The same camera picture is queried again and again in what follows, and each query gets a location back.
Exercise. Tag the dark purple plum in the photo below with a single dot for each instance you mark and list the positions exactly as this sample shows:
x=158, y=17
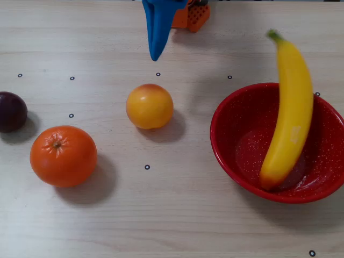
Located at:
x=12, y=113

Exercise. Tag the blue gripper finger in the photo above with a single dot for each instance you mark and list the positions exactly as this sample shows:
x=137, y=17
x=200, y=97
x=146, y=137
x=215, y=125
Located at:
x=161, y=29
x=149, y=32

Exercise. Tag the red speckled enamel bowl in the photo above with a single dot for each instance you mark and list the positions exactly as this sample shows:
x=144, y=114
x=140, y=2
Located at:
x=242, y=129

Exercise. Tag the yellow orange peach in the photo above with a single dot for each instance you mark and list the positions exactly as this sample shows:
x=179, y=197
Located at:
x=149, y=107

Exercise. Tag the orange fruit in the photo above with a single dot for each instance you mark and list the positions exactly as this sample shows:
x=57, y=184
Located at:
x=63, y=158

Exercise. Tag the yellow plastic banana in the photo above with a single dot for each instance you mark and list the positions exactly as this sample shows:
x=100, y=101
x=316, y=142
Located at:
x=293, y=107

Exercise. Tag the orange robot base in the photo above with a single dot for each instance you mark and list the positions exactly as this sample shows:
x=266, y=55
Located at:
x=196, y=16

